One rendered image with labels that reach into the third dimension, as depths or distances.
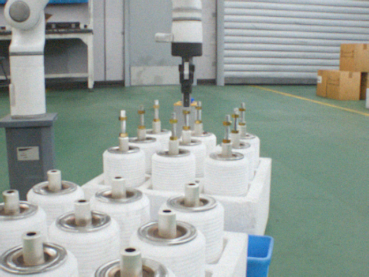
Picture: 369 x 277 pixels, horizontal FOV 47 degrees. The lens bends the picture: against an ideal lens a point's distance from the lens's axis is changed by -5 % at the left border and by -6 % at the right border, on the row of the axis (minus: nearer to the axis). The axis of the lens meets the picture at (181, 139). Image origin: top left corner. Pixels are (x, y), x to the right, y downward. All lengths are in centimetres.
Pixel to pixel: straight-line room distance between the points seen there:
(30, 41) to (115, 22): 497
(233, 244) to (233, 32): 577
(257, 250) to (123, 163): 34
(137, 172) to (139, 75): 523
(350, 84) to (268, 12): 218
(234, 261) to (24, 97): 78
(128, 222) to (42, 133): 61
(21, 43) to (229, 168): 66
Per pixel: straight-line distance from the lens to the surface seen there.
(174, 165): 95
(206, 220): 63
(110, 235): 58
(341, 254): 113
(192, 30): 104
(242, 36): 644
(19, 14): 122
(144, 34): 620
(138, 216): 68
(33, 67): 123
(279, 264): 105
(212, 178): 94
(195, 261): 54
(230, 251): 68
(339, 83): 481
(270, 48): 656
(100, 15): 620
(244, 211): 91
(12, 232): 63
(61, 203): 72
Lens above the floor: 47
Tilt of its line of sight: 11 degrees down
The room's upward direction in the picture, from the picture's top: straight up
